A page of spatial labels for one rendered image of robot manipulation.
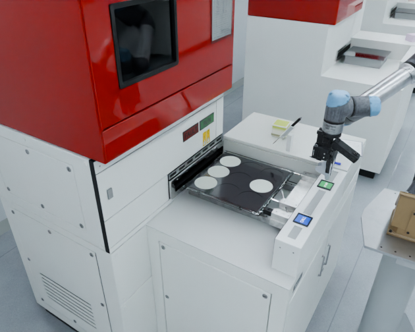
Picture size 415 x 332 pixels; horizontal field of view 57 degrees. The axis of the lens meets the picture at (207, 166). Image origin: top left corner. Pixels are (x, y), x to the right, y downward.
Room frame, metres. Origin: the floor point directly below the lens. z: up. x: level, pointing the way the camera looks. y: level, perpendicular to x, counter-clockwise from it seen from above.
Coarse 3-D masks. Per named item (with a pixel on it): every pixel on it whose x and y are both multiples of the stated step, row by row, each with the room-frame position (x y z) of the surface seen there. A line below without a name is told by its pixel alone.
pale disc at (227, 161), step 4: (228, 156) 1.63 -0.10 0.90; (232, 156) 1.63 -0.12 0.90; (220, 160) 1.59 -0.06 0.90; (224, 160) 1.59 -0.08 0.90; (228, 160) 1.59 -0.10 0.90; (232, 160) 1.59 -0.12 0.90; (236, 160) 1.59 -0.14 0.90; (224, 164) 1.56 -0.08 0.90; (228, 164) 1.56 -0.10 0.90; (232, 164) 1.56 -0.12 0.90; (236, 164) 1.56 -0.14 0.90
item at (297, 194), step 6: (300, 180) 1.45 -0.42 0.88; (300, 186) 1.40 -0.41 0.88; (306, 186) 1.40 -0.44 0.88; (294, 192) 1.35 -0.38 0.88; (300, 192) 1.35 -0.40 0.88; (306, 192) 1.35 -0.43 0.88; (288, 198) 1.31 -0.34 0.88; (294, 198) 1.31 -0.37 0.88; (300, 198) 1.31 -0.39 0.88; (282, 210) 1.23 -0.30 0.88; (270, 222) 1.17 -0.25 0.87; (276, 222) 1.16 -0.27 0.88
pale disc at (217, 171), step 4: (212, 168) 1.52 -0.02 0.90; (216, 168) 1.52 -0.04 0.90; (220, 168) 1.52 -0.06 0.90; (224, 168) 1.52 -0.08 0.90; (208, 172) 1.49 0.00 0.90; (212, 172) 1.49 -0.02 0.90; (216, 172) 1.49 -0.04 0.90; (220, 172) 1.49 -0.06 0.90; (224, 172) 1.49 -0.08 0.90; (228, 172) 1.49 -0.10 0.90; (212, 176) 1.45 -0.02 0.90; (216, 176) 1.45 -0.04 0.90; (220, 176) 1.45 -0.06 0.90; (224, 176) 1.45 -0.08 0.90
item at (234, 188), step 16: (240, 160) 1.59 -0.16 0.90; (208, 176) 1.45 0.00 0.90; (240, 176) 1.45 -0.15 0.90; (256, 176) 1.45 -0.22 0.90; (272, 176) 1.45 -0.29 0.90; (208, 192) 1.33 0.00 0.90; (224, 192) 1.33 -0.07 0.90; (240, 192) 1.33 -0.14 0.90; (256, 192) 1.33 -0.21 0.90; (272, 192) 1.33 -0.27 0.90; (256, 208) 1.22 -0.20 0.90
